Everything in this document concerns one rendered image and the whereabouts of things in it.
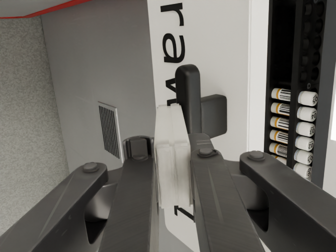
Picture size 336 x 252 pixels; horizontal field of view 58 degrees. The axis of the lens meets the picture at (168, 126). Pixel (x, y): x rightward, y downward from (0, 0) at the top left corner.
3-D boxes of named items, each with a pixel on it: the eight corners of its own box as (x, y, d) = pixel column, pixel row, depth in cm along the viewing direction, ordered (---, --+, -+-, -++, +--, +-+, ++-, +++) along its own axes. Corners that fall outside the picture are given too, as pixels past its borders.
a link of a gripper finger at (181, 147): (171, 145, 12) (190, 143, 12) (168, 103, 19) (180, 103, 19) (176, 209, 13) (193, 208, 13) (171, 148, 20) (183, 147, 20)
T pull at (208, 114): (178, 174, 21) (191, 181, 20) (172, 65, 19) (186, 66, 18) (216, 159, 23) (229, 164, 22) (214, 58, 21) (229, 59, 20)
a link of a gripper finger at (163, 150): (176, 209, 13) (158, 210, 13) (171, 148, 20) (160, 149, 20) (171, 145, 12) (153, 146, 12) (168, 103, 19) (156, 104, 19)
